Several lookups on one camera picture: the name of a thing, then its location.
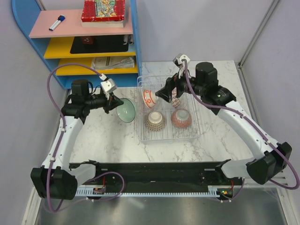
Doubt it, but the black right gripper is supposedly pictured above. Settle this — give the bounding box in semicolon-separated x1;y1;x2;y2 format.
155;66;205;103

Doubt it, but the blue triangle pattern bowl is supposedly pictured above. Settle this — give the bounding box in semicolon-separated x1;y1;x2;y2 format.
171;88;181;108

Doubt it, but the pale green bowl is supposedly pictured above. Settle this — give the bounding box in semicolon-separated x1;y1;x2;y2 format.
116;98;136;123

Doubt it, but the orange floral bowl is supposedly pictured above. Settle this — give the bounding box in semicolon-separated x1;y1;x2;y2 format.
142;90;158;109

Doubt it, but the grey floral bowl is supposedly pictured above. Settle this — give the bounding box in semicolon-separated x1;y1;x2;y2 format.
171;109;192;128

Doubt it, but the brown lattice bowl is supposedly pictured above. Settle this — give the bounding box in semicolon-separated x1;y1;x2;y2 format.
145;111;165;131

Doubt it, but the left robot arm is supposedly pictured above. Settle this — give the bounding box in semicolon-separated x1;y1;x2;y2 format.
30;78;124;200

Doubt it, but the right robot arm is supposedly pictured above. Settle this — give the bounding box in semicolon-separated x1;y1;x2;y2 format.
155;62;292;185

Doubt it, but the folded newspaper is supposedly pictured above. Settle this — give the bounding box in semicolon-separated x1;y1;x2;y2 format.
91;56;135;70

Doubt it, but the blue shelf unit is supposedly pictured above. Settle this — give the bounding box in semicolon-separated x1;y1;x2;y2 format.
12;0;142;89

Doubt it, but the dark red box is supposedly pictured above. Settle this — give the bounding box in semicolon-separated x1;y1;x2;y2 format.
80;36;95;45

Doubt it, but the red patterned book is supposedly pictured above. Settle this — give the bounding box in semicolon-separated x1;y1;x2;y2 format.
81;0;126;28

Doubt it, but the blue white marker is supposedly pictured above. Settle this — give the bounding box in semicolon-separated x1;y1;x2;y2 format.
49;15;66;31

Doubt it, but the white wire dish rack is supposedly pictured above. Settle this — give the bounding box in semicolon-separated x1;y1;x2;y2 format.
137;75;200;143

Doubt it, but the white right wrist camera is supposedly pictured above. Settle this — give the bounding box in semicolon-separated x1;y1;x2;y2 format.
173;53;190;78

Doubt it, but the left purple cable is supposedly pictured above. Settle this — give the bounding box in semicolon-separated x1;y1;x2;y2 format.
45;63;125;214

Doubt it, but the aluminium frame post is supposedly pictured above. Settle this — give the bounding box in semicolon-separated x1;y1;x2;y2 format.
237;0;282;68

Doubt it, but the white slotted cable duct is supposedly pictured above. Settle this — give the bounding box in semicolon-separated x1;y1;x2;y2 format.
75;185;219;197

